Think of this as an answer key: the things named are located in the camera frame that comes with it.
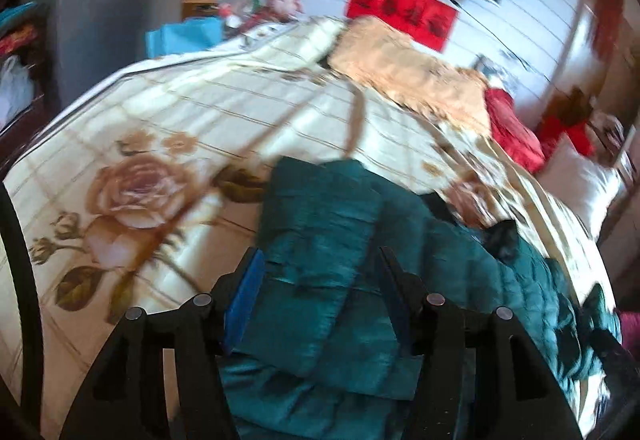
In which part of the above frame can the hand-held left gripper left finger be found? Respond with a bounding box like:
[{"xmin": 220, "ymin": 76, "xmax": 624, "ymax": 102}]
[{"xmin": 60, "ymin": 247, "xmax": 266, "ymax": 440}]

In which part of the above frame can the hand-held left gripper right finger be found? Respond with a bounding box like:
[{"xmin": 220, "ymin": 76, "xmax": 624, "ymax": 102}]
[{"xmin": 377, "ymin": 246, "xmax": 583, "ymax": 440}]

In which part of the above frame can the dark green quilted jacket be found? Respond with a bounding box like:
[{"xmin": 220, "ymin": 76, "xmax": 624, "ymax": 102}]
[{"xmin": 220, "ymin": 156, "xmax": 623, "ymax": 440}]

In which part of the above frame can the floral cream bedspread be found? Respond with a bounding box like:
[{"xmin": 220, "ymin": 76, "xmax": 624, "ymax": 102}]
[{"xmin": 2, "ymin": 17, "xmax": 621, "ymax": 440}]

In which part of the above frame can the red heart-shaped pillow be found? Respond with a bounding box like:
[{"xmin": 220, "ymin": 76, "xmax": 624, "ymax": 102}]
[{"xmin": 484, "ymin": 87, "xmax": 546, "ymax": 173}]

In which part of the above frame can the white satin pillow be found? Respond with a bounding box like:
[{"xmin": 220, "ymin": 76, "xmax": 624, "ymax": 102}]
[{"xmin": 540, "ymin": 135, "xmax": 623, "ymax": 238}]

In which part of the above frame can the maroon cloth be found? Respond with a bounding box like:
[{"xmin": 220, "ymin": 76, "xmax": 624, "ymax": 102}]
[{"xmin": 617, "ymin": 310, "xmax": 640, "ymax": 356}]

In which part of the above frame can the yellow frilled pillow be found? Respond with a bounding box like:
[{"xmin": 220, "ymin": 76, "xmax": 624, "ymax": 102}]
[{"xmin": 327, "ymin": 16, "xmax": 493, "ymax": 135}]

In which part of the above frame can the red bag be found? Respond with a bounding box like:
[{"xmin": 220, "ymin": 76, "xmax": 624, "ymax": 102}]
[{"xmin": 537, "ymin": 115, "xmax": 596, "ymax": 155}]

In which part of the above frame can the blue paper bag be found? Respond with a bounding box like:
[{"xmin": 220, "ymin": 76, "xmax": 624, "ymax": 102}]
[{"xmin": 146, "ymin": 17, "xmax": 226, "ymax": 58}]

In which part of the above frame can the pile of small toys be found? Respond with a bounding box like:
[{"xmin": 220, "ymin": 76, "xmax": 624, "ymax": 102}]
[{"xmin": 215, "ymin": 0, "xmax": 271, "ymax": 28}]

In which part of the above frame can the plush toy with red hat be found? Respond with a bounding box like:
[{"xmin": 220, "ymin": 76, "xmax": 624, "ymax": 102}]
[{"xmin": 265, "ymin": 0, "xmax": 306, "ymax": 23}]

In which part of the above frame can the grey refrigerator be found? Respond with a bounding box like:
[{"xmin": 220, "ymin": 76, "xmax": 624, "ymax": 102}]
[{"xmin": 50, "ymin": 0, "xmax": 166, "ymax": 108}]

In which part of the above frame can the black cable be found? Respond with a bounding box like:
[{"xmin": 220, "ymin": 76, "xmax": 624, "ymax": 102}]
[{"xmin": 0, "ymin": 180, "xmax": 43, "ymax": 440}]

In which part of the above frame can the red wall banner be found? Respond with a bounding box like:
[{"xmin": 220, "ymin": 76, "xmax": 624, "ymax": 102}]
[{"xmin": 346, "ymin": 0, "xmax": 460, "ymax": 53}]

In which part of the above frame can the red wall hanging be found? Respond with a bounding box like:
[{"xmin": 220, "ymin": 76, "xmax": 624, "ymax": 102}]
[{"xmin": 592, "ymin": 0, "xmax": 623, "ymax": 60}]

